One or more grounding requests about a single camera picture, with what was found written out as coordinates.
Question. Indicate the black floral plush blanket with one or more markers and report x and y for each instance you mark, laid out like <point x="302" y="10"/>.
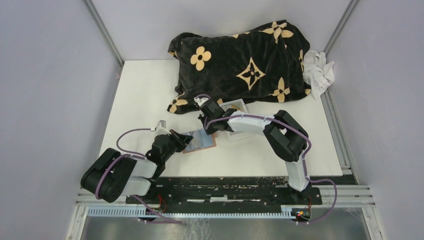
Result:
<point x="264" y="64"/>

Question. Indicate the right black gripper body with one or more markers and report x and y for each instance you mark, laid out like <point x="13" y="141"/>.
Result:
<point x="212" y="128"/>

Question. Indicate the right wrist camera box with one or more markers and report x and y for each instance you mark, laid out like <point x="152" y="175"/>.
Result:
<point x="201" y="99"/>

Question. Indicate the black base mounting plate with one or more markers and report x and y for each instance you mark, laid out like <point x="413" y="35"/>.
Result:
<point x="227" y="195"/>

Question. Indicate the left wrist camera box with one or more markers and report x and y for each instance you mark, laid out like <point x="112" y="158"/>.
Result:
<point x="160" y="128"/>

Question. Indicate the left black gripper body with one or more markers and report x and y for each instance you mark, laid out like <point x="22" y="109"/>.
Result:
<point x="172" y="149"/>

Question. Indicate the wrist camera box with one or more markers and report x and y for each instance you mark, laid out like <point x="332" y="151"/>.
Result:
<point x="160" y="128"/>
<point x="201" y="99"/>

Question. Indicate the white crumpled cloth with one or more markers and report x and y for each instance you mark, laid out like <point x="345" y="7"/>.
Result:
<point x="317" y="72"/>

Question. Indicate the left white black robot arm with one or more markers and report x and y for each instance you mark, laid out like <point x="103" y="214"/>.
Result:
<point x="116" y="173"/>

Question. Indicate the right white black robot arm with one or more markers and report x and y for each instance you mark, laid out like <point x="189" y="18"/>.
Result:
<point x="288" y="140"/>

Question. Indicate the tan leather card holder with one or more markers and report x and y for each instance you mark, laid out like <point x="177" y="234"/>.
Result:
<point x="212" y="140"/>

